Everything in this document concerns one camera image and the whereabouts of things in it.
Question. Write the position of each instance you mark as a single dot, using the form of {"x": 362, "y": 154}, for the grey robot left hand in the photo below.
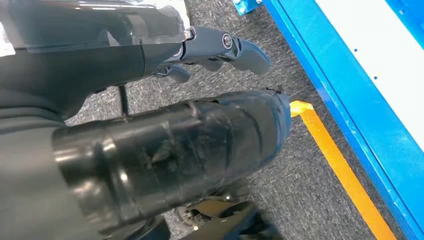
{"x": 82, "y": 73}

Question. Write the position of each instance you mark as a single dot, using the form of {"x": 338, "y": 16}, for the blue metal shelf rack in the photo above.
{"x": 381, "y": 132}

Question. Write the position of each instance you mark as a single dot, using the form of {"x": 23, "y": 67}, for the black robot left foot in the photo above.
{"x": 225, "y": 218}

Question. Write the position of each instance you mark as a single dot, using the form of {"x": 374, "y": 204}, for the yellow floor tape square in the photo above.
{"x": 332, "y": 155}

